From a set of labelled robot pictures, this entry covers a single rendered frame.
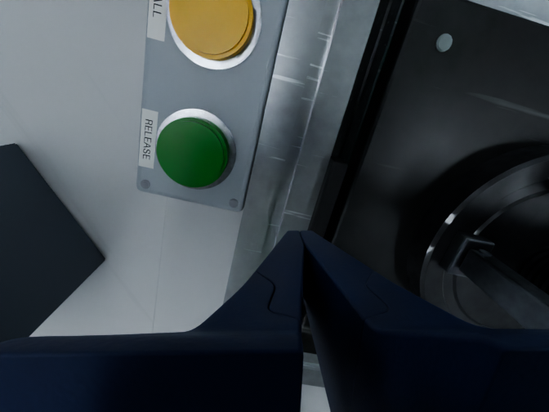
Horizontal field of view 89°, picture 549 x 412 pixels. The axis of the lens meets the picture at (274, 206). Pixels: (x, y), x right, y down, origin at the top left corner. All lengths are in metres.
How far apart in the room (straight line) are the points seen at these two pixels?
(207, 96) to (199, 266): 0.21
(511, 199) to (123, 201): 0.31
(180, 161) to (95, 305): 0.28
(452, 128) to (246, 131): 0.12
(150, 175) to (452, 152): 0.18
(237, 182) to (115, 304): 0.27
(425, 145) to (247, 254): 0.13
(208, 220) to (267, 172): 0.14
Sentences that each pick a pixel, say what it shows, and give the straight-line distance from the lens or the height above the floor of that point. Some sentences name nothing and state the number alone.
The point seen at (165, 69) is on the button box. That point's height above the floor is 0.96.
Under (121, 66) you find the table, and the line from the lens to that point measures 0.30.
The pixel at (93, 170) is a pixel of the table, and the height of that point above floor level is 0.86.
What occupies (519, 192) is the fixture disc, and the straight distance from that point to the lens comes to 0.20.
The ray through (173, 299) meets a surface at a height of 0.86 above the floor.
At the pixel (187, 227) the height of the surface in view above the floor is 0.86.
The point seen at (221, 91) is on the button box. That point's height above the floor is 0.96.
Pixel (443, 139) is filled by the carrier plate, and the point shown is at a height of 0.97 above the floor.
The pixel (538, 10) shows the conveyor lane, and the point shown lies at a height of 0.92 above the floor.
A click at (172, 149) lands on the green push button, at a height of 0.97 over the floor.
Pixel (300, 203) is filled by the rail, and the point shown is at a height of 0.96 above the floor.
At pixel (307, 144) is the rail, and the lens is 0.17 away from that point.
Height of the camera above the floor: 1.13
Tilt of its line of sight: 68 degrees down
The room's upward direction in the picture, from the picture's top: 177 degrees clockwise
